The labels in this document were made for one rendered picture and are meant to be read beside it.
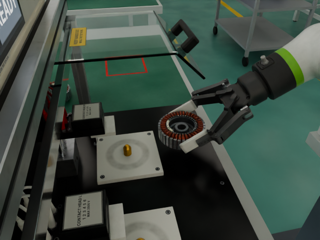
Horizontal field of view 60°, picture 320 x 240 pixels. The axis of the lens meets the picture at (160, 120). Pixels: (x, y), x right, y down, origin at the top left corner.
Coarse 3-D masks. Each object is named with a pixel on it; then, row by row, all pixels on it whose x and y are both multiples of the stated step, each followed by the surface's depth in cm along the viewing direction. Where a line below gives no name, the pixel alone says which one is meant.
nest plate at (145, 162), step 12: (144, 132) 74; (108, 144) 71; (120, 144) 71; (132, 144) 71; (144, 144) 71; (108, 156) 67; (120, 156) 67; (132, 156) 67; (144, 156) 67; (156, 156) 67; (108, 168) 64; (120, 168) 64; (132, 168) 64; (144, 168) 64; (156, 168) 64; (108, 180) 62; (120, 180) 62
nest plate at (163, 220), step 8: (160, 208) 56; (168, 208) 56; (128, 216) 54; (136, 216) 54; (144, 216) 54; (152, 216) 54; (160, 216) 54; (168, 216) 54; (128, 224) 53; (136, 224) 53; (144, 224) 53; (152, 224) 53; (160, 224) 53; (168, 224) 53; (176, 224) 53; (128, 232) 52; (136, 232) 52; (144, 232) 52; (152, 232) 52; (160, 232) 52; (168, 232) 52; (176, 232) 52
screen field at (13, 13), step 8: (0, 0) 31; (8, 0) 34; (16, 0) 37; (0, 8) 31; (8, 8) 34; (16, 8) 37; (0, 16) 31; (8, 16) 33; (16, 16) 36; (0, 24) 31; (8, 24) 33; (0, 32) 30; (8, 32) 33; (0, 40) 30
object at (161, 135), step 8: (176, 112) 69; (184, 112) 69; (160, 120) 67; (168, 120) 66; (176, 120) 69; (184, 120) 69; (192, 120) 67; (200, 120) 66; (160, 128) 65; (168, 128) 64; (176, 128) 66; (184, 128) 67; (192, 128) 67; (200, 128) 64; (160, 136) 65; (168, 136) 63; (176, 136) 62; (184, 136) 62; (192, 136) 62; (168, 144) 63; (176, 144) 62
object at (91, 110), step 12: (72, 108) 59; (84, 108) 59; (96, 108) 59; (72, 120) 56; (84, 120) 56; (96, 120) 56; (108, 120) 62; (72, 132) 57; (84, 132) 57; (96, 132) 58; (108, 132) 59; (60, 144) 59; (60, 156) 61
